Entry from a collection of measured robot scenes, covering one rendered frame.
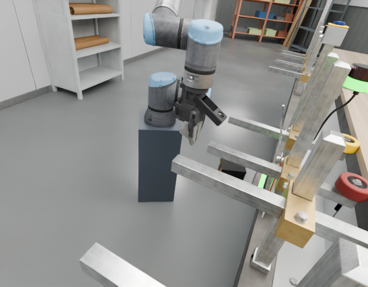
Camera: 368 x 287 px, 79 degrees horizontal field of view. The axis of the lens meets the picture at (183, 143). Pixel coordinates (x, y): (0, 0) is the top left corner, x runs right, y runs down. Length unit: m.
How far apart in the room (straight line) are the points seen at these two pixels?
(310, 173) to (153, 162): 1.08
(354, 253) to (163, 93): 1.11
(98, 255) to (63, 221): 1.30
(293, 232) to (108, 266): 0.30
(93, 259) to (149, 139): 1.01
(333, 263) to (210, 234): 1.35
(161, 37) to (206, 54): 0.18
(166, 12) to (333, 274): 0.74
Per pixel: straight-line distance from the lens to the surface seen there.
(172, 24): 0.76
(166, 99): 1.24
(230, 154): 0.73
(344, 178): 0.74
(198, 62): 0.64
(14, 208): 1.84
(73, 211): 1.69
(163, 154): 1.37
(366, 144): 1.00
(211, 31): 0.62
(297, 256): 0.87
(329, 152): 0.44
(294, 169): 0.74
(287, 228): 0.45
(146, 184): 1.54
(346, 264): 0.22
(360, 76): 0.64
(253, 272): 0.68
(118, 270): 0.35
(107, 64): 3.81
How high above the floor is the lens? 1.27
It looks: 34 degrees down
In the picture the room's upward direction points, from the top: 8 degrees clockwise
